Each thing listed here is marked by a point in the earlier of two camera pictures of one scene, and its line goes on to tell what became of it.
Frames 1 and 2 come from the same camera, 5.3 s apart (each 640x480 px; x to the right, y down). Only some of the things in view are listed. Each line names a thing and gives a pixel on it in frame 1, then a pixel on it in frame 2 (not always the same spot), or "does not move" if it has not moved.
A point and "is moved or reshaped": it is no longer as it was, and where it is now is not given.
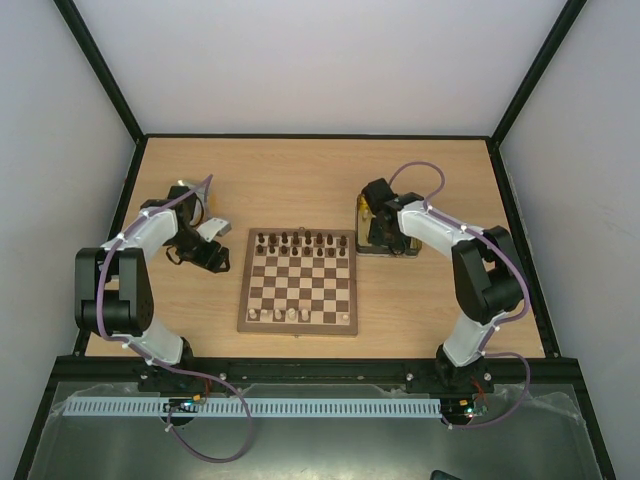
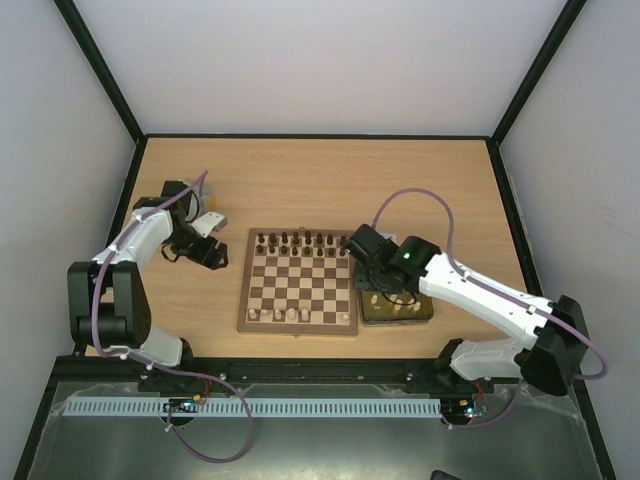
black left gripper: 210,260 does not move
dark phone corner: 440,475 does not move
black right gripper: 382,233 -> 367,278
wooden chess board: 299,282 does not move
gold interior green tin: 363,246 is moved or reshaped
